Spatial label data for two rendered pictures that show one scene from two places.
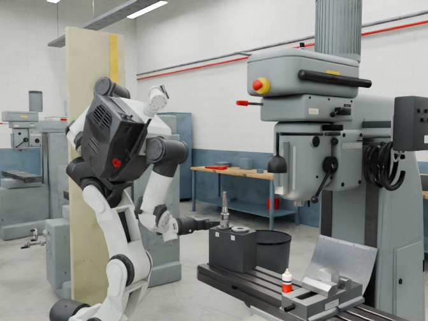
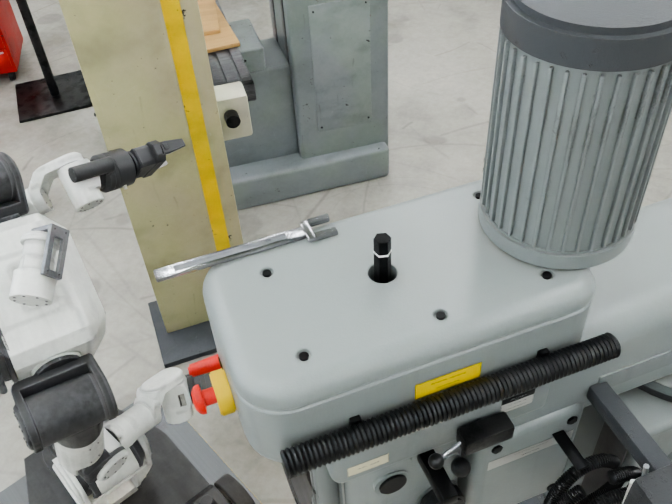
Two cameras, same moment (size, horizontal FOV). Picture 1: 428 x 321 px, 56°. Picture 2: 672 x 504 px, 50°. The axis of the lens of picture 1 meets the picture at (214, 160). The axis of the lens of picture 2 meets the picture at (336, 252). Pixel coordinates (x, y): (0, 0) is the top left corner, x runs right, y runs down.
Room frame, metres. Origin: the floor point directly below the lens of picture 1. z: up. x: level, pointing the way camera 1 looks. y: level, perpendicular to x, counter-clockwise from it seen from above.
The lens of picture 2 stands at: (1.05, -0.54, 2.54)
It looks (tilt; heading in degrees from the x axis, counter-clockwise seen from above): 44 degrees down; 21
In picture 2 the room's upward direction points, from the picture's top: 4 degrees counter-clockwise
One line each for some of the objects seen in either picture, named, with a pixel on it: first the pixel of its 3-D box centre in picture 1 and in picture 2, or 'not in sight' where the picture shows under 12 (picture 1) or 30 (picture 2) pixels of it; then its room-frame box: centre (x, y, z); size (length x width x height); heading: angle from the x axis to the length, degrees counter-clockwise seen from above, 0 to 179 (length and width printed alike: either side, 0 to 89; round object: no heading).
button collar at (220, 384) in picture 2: (262, 85); (222, 392); (1.53, -0.18, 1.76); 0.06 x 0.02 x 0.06; 40
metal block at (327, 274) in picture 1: (328, 278); not in sight; (1.56, -0.45, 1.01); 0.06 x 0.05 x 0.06; 37
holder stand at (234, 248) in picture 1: (232, 246); not in sight; (2.02, -0.09, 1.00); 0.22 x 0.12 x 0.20; 49
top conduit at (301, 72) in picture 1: (337, 79); (456, 399); (1.58, -0.48, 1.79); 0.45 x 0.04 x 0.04; 130
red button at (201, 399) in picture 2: (257, 85); (205, 397); (1.51, -0.16, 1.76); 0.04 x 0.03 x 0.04; 40
